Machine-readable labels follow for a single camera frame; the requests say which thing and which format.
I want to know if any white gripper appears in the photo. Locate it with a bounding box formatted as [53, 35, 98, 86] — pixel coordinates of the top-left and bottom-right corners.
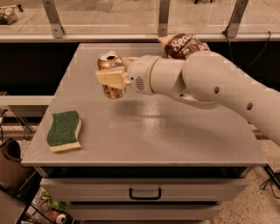
[95, 55, 160, 95]

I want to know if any orange soda can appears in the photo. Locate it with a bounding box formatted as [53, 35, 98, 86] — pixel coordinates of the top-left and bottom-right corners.
[97, 52, 126, 99]

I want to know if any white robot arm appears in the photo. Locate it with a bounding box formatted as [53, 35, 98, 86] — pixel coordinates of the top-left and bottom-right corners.
[95, 51, 280, 144]

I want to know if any green and yellow sponge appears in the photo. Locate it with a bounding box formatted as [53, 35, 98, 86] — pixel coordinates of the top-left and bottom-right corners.
[46, 111, 81, 152]

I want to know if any brown and yellow chip bag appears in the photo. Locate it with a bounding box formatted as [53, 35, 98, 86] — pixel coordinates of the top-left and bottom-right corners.
[158, 33, 207, 60]

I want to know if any upper grey drawer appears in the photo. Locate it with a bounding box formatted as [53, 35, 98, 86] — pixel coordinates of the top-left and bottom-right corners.
[41, 178, 247, 202]

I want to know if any grey drawer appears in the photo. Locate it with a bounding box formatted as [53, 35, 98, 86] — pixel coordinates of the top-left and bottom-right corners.
[41, 178, 247, 202]
[67, 204, 221, 221]

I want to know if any object behind glass top left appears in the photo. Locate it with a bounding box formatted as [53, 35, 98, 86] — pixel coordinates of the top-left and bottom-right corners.
[0, 4, 24, 25]

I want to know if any lower grey drawer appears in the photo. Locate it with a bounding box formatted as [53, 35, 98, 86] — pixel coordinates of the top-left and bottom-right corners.
[67, 204, 221, 221]

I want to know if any brown bin at left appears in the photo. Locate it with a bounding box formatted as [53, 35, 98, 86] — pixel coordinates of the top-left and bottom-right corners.
[0, 138, 34, 193]

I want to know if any cluttered items lower left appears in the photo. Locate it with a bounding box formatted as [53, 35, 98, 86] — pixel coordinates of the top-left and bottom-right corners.
[23, 187, 72, 224]

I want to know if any left metal window bracket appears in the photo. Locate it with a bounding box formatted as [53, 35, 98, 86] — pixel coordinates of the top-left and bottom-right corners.
[42, 0, 65, 39]

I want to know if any metal window bracket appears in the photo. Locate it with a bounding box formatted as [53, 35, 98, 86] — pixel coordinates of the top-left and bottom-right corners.
[223, 0, 249, 38]
[42, 0, 65, 39]
[157, 0, 170, 37]

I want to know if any middle metal window bracket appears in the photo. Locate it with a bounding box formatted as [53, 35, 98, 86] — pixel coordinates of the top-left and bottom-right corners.
[157, 0, 170, 37]

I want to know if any black hanging cable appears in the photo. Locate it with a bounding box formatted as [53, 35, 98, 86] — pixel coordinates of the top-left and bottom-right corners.
[225, 30, 272, 69]

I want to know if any right metal window bracket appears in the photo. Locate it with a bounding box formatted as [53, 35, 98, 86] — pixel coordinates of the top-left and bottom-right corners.
[223, 0, 249, 38]

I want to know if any black drawer handle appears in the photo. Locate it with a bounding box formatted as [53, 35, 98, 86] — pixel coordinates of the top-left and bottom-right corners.
[129, 188, 162, 201]

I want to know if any black cable on floor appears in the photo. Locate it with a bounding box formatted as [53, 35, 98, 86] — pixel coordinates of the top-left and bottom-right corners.
[259, 170, 280, 200]

